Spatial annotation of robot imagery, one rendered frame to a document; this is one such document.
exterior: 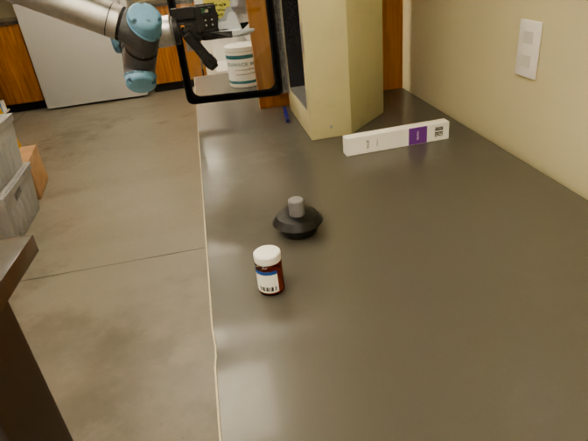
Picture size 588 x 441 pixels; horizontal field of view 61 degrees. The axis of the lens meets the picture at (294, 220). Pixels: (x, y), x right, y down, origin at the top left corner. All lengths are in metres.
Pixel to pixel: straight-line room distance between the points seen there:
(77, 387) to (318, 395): 1.65
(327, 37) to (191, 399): 1.33
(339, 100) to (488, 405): 0.91
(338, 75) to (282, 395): 0.90
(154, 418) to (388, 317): 1.35
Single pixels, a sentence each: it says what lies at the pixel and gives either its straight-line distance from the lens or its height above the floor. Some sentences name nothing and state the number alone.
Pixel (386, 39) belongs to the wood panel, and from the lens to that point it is 1.75.
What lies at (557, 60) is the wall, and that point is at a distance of 1.15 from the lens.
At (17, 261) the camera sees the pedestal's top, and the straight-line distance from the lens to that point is 1.08.
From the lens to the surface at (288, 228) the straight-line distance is 0.88.
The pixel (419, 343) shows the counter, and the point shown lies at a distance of 0.68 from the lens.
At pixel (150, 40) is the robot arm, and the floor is 1.25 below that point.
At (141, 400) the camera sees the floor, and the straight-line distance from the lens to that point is 2.03.
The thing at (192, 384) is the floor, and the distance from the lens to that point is 2.01.
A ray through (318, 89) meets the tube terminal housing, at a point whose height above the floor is 1.07.
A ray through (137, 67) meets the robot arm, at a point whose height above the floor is 1.18.
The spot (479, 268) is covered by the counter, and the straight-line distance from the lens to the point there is 0.82.
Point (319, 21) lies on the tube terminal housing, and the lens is 1.29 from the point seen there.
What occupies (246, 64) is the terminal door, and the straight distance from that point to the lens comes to 1.61.
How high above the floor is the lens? 1.40
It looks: 29 degrees down
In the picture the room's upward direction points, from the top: 6 degrees counter-clockwise
